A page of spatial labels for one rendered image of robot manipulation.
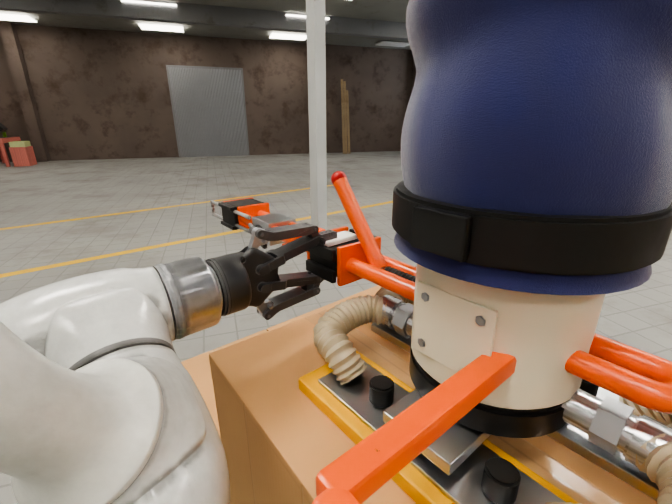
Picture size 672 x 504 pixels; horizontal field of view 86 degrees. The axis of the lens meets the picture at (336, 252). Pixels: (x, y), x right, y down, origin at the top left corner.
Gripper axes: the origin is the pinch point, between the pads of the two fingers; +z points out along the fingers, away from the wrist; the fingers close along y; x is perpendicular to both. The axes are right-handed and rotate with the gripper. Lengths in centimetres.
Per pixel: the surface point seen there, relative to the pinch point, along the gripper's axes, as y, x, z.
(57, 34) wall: -261, -1490, 121
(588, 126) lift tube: -19.5, 33.4, -7.8
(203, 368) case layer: 53, -56, -7
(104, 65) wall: -178, -1450, 224
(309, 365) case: 12.6, 6.6, -10.4
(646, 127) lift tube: -19.4, 35.6, -5.0
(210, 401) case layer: 53, -41, -11
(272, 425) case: 12.5, 12.6, -19.9
